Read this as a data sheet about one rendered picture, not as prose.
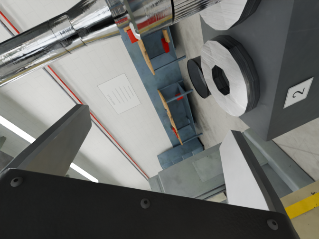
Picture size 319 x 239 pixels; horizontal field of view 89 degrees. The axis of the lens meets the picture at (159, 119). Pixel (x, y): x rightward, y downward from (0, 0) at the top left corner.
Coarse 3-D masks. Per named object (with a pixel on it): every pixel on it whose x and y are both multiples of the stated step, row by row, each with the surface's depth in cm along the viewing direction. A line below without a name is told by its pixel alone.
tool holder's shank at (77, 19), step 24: (96, 0) 10; (120, 0) 11; (48, 24) 11; (72, 24) 11; (96, 24) 11; (120, 24) 12; (0, 48) 11; (24, 48) 11; (48, 48) 11; (72, 48) 12; (0, 72) 11; (24, 72) 12
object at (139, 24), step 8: (128, 0) 10; (136, 0) 10; (128, 8) 10; (136, 8) 10; (128, 16) 11; (136, 16) 10; (144, 16) 10; (136, 24) 11; (144, 24) 11; (136, 32) 11; (144, 32) 12
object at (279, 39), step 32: (224, 0) 12; (256, 0) 10; (288, 0) 9; (224, 32) 16; (256, 32) 12; (288, 32) 10; (224, 64) 16; (256, 64) 14; (288, 64) 12; (224, 96) 19; (256, 96) 15; (288, 96) 14; (256, 128) 18; (288, 128) 17
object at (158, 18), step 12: (144, 0) 10; (156, 0) 10; (168, 0) 10; (180, 0) 11; (192, 0) 11; (204, 0) 11; (216, 0) 12; (156, 12) 11; (168, 12) 11; (180, 12) 11; (192, 12) 12; (156, 24) 11; (168, 24) 12
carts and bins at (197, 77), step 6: (192, 60) 187; (198, 60) 166; (192, 66) 197; (198, 66) 161; (192, 72) 202; (198, 72) 203; (192, 78) 205; (198, 78) 206; (204, 78) 161; (198, 84) 206; (204, 84) 204; (198, 90) 204; (204, 90) 201; (204, 96) 193
